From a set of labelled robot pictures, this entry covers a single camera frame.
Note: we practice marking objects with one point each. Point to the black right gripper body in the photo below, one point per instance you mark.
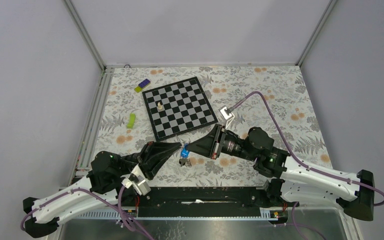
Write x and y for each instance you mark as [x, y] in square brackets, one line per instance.
[230, 144]

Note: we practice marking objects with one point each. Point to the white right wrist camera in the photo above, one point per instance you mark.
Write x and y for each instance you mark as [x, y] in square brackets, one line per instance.
[227, 115]

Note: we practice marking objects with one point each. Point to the black grey chessboard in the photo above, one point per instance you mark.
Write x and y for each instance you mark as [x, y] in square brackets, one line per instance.
[185, 108]

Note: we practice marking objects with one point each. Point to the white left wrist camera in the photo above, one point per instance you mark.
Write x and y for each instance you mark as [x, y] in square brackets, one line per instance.
[138, 183]

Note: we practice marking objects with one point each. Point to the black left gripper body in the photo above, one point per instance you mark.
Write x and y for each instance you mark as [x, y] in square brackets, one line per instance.
[142, 159]

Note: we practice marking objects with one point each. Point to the purple yellow toy brick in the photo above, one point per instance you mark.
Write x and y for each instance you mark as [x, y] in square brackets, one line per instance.
[142, 85]

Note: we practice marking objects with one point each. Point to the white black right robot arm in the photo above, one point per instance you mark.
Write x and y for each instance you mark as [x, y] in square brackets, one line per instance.
[292, 180]

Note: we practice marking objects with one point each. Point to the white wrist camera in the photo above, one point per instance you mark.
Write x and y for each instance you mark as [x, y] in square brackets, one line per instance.
[227, 115]
[138, 183]

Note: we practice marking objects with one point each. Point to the green arch toy block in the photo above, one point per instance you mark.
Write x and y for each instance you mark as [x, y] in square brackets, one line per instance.
[131, 121]

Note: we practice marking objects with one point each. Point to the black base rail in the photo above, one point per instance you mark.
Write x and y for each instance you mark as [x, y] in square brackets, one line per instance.
[196, 202]

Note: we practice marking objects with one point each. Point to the floral table mat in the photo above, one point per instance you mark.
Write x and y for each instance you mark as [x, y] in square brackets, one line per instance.
[275, 99]

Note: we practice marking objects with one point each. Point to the cream chess piece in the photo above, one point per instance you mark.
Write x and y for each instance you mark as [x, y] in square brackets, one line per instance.
[160, 107]

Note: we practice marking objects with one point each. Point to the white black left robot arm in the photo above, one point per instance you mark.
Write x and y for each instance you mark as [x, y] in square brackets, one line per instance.
[103, 185]

